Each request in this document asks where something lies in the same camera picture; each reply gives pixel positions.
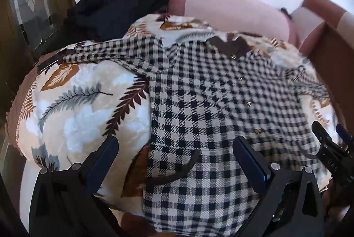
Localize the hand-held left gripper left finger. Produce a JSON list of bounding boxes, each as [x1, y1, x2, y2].
[[29, 135, 130, 237]]

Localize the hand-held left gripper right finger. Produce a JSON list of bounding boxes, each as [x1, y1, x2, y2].
[[233, 137, 324, 237]]

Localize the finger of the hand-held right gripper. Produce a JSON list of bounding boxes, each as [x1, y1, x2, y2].
[[311, 121, 333, 149], [336, 123, 353, 147]]

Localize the black white checkered coat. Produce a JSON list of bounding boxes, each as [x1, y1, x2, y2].
[[59, 35, 332, 232]]

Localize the black clothes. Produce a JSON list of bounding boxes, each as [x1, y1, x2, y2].
[[63, 0, 181, 41]]

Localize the leaf printed blanket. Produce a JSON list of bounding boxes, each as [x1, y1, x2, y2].
[[15, 14, 341, 237]]

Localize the brown board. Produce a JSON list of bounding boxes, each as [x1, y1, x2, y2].
[[310, 18, 354, 127]]

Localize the brown textured sofa cover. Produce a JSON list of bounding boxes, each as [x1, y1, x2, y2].
[[4, 65, 42, 160]]

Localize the pink brown sofa side cushion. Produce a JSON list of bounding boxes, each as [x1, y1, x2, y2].
[[290, 0, 354, 55]]

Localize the wooden door with patterned glass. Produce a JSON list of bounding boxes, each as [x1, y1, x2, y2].
[[0, 0, 76, 143]]

